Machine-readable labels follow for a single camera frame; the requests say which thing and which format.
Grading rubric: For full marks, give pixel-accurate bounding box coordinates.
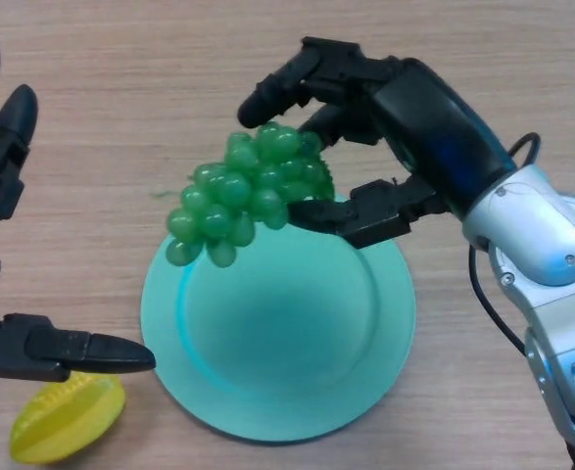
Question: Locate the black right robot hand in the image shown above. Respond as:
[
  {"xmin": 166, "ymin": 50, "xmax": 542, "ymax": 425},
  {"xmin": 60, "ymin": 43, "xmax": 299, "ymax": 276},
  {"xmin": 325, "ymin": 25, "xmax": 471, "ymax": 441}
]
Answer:
[{"xmin": 237, "ymin": 36, "xmax": 518, "ymax": 250}]

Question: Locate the green grape bunch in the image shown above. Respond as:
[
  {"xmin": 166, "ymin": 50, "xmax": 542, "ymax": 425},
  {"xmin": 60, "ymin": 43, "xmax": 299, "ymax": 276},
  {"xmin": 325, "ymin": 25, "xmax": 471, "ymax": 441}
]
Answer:
[{"xmin": 150, "ymin": 121, "xmax": 337, "ymax": 269}]

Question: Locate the teal round plate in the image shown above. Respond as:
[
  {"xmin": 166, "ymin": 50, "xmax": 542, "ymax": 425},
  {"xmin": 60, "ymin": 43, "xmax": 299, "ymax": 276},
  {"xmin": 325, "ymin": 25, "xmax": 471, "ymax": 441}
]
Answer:
[{"xmin": 140, "ymin": 193, "xmax": 416, "ymax": 445}]

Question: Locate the yellow starfruit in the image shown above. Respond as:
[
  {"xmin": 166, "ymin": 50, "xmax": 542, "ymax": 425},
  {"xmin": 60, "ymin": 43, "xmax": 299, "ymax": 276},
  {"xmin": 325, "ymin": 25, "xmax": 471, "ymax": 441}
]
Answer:
[{"xmin": 10, "ymin": 370, "xmax": 127, "ymax": 465}]

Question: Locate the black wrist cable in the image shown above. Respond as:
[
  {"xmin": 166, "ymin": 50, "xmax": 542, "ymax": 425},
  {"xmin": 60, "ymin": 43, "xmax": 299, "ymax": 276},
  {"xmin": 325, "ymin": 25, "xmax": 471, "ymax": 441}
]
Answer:
[{"xmin": 467, "ymin": 131, "xmax": 543, "ymax": 356}]

